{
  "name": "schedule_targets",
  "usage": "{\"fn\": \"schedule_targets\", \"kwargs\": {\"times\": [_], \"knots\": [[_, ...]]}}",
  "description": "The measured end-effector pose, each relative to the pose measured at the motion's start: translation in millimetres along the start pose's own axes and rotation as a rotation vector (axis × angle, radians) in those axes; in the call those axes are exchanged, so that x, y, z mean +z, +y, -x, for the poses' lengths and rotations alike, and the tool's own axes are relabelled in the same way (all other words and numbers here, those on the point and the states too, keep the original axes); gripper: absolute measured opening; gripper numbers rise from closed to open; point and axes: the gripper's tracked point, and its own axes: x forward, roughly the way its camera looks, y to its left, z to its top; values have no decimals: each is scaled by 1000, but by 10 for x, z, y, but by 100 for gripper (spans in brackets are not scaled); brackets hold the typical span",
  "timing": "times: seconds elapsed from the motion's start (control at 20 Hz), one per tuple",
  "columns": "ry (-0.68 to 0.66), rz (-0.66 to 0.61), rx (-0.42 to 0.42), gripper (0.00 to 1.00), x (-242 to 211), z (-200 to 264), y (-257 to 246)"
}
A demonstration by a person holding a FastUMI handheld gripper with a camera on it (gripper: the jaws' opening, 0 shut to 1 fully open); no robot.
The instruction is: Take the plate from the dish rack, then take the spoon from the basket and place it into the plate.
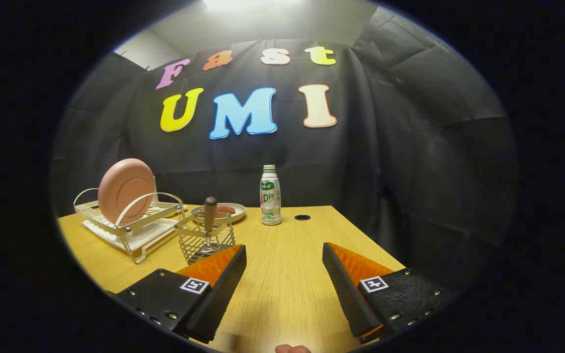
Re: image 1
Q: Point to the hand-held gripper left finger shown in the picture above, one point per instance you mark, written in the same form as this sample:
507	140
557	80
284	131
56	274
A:
223	294

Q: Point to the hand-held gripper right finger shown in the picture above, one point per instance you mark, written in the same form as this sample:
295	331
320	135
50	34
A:
344	289

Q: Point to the pink plate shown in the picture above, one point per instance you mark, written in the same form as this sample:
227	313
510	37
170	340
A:
125	191

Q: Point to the beige plate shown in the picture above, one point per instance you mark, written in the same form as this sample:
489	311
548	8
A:
237	214

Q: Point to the black round table grommet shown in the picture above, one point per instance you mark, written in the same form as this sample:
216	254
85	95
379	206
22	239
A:
302	217

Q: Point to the red meat slice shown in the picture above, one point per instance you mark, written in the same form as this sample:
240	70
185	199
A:
226	210

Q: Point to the white green drink bottle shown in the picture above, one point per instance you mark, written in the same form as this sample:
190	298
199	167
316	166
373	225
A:
270	201

